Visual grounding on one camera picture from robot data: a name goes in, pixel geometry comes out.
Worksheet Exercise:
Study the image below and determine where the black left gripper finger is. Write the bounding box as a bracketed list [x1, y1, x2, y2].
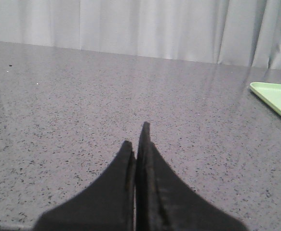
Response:
[33, 141, 136, 231]

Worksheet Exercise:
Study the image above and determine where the white pleated curtain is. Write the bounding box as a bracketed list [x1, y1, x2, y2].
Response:
[0, 0, 281, 70]

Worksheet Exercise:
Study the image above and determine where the light green serving tray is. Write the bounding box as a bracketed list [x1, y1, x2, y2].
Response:
[250, 82, 281, 116]

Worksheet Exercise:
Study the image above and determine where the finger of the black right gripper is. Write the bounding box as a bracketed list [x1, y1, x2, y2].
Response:
[135, 122, 247, 231]

